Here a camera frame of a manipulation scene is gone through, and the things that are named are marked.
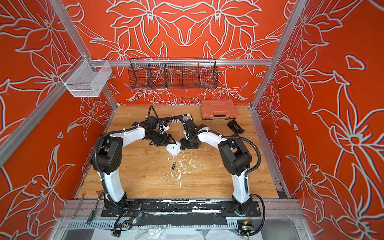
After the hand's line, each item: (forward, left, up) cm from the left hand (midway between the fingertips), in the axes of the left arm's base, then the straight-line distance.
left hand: (172, 142), depth 93 cm
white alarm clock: (-4, -2, -2) cm, 5 cm away
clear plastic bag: (-46, +2, -5) cm, 47 cm away
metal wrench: (-41, +43, -5) cm, 60 cm away
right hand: (-2, -8, -1) cm, 8 cm away
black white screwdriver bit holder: (+22, 0, -2) cm, 22 cm away
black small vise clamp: (+16, -43, -2) cm, 46 cm away
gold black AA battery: (-14, -3, -4) cm, 15 cm away
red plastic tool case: (+31, -31, 0) cm, 44 cm away
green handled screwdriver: (-40, +33, -5) cm, 52 cm away
